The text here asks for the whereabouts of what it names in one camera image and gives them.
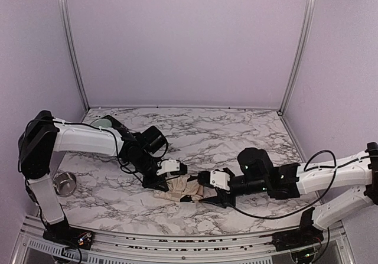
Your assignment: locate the beige folding umbrella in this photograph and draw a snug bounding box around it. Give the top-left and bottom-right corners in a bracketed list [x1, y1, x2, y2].
[154, 175, 204, 203]

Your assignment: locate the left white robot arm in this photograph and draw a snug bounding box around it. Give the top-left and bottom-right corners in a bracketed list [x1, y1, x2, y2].
[18, 110, 168, 225]

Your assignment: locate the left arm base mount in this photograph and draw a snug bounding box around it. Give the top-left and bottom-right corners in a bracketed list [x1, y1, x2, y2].
[43, 217, 95, 250]

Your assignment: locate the steel cup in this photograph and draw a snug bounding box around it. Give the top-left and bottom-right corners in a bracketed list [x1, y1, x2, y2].
[53, 172, 77, 197]

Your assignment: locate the black patterned mat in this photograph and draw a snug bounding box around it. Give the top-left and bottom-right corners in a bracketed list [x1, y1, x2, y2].
[103, 115, 133, 139]

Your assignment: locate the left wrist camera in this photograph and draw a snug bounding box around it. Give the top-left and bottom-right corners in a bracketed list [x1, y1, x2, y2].
[156, 159, 188, 176]

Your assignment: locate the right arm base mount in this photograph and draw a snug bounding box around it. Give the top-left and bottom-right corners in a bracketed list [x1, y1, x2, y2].
[272, 207, 324, 252]

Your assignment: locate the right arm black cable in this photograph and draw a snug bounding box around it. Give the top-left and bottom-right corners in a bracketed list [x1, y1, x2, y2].
[224, 150, 338, 220]

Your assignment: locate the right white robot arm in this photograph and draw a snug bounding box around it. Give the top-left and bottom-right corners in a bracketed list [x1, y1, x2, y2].
[197, 142, 377, 235]

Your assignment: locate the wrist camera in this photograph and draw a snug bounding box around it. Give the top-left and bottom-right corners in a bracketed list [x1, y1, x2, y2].
[197, 168, 234, 191]
[156, 159, 188, 176]

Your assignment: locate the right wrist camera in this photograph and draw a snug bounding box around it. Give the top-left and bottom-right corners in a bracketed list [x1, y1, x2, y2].
[197, 168, 234, 191]

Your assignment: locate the right aluminium frame post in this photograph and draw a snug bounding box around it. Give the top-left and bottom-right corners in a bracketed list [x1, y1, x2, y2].
[278, 0, 316, 116]

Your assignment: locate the front aluminium rail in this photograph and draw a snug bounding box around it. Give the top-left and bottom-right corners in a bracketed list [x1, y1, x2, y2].
[11, 216, 355, 263]

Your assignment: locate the green bowl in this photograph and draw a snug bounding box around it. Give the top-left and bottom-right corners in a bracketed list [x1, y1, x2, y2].
[90, 118, 112, 128]

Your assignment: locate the left aluminium frame post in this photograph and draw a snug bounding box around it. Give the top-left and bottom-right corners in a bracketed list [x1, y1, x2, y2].
[58, 0, 90, 112]

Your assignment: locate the aluminium frame post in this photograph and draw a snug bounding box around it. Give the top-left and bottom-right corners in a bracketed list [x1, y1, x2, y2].
[58, 0, 90, 112]
[278, 0, 316, 116]

